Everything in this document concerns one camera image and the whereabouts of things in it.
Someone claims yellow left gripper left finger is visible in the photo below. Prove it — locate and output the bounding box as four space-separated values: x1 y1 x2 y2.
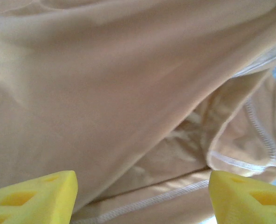
0 170 79 224

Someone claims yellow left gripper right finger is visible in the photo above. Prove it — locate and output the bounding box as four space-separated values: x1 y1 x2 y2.
208 169 276 224

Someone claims tan t-shirt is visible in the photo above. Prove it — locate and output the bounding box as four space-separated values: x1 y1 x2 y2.
0 0 276 224

